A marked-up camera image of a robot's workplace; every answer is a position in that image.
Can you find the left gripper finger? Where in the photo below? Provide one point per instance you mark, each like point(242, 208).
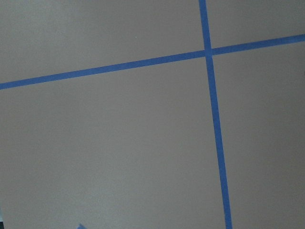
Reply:
point(80, 226)

